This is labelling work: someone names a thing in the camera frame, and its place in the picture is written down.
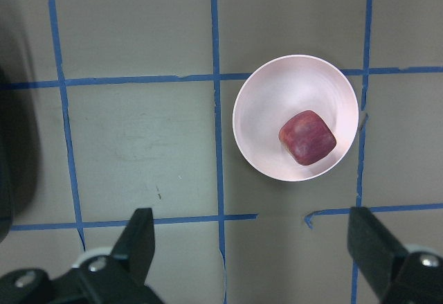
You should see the red apple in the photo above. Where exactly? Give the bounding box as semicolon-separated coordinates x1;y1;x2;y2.
278;110;337;166

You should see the dark grey rice cooker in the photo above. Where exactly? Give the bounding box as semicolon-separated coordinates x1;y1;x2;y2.
0;6;39;246

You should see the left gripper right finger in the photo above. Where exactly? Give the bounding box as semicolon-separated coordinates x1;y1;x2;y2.
347;207;442;303

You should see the pink plate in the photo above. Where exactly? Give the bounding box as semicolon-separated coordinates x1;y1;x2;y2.
232;55;359;182

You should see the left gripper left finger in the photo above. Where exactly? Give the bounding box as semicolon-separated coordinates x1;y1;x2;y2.
1;208;163;303

